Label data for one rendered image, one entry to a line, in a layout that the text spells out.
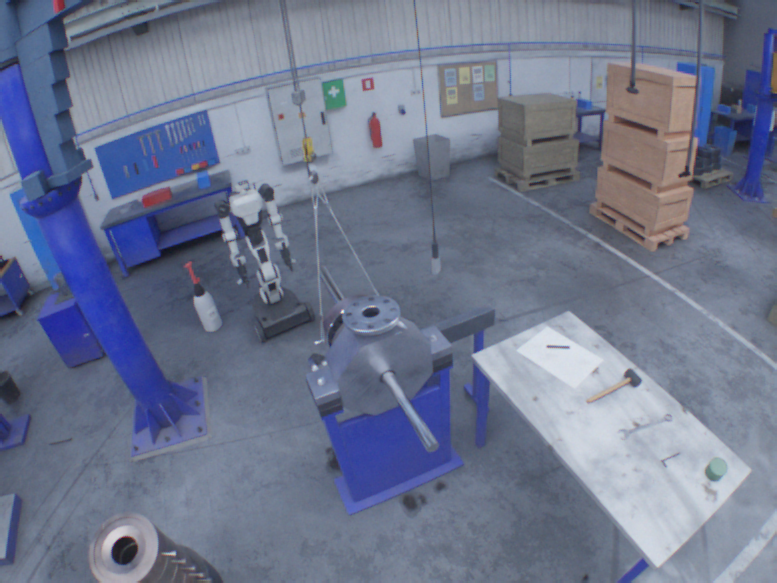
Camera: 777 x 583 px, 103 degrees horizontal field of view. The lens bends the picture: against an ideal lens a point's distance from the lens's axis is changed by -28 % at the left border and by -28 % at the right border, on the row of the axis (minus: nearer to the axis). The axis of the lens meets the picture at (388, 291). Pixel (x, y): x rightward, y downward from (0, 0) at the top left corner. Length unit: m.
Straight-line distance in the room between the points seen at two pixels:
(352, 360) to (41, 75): 2.28
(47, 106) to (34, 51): 0.33
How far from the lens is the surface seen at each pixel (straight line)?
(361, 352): 1.92
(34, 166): 2.91
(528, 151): 6.65
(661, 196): 5.43
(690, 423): 2.43
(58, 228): 2.98
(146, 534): 2.01
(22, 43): 2.85
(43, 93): 2.75
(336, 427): 2.25
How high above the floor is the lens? 2.59
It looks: 35 degrees down
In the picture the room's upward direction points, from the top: 8 degrees counter-clockwise
